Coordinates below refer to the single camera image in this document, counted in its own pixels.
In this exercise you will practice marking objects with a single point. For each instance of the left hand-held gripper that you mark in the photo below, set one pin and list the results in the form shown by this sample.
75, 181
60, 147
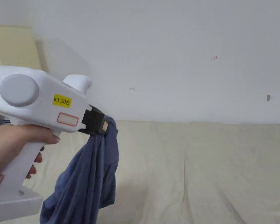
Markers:
44, 109

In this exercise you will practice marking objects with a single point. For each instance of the dark blue shirt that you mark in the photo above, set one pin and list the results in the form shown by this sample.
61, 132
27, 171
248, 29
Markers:
84, 175

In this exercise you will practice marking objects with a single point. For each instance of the person's left hand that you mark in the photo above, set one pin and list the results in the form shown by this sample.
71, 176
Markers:
9, 144

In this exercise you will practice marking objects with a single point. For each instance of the bed with beige sheet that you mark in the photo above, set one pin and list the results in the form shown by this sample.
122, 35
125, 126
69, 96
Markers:
200, 175

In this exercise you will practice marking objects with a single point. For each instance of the pale yellow perforated foam panel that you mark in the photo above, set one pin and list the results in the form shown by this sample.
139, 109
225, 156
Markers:
11, 46

